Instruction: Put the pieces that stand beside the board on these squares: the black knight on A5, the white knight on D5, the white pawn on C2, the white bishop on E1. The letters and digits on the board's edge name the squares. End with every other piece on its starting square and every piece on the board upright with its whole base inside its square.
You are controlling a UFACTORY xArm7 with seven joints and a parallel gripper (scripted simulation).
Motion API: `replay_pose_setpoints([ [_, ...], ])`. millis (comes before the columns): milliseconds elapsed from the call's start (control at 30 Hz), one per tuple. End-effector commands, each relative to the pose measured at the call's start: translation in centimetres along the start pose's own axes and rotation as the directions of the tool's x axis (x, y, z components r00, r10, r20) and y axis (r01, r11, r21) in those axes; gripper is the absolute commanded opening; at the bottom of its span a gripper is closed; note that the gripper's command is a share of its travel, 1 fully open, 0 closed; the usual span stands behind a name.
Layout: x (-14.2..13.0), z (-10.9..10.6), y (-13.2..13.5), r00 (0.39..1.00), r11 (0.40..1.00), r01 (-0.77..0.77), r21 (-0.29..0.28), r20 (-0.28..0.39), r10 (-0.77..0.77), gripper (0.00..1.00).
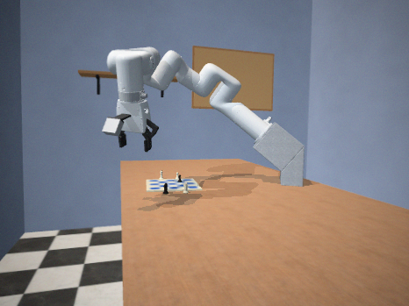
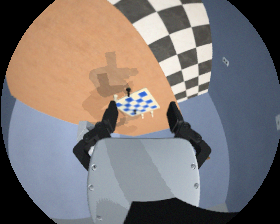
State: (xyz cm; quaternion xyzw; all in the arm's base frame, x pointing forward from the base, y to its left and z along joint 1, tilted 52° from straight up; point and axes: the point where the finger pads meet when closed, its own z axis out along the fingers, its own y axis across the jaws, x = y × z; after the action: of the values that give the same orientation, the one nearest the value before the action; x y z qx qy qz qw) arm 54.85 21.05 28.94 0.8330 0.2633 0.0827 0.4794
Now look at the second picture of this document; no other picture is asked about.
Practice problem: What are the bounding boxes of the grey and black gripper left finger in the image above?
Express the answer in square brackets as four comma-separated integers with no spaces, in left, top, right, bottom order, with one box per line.
[73,100,119,171]

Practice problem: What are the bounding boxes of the blue and cream chessboard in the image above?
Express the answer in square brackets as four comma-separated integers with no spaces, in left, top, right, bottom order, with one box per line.
[116,87,160,116]

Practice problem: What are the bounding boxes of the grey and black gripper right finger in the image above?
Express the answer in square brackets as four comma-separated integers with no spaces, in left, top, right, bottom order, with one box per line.
[166,101,211,170]

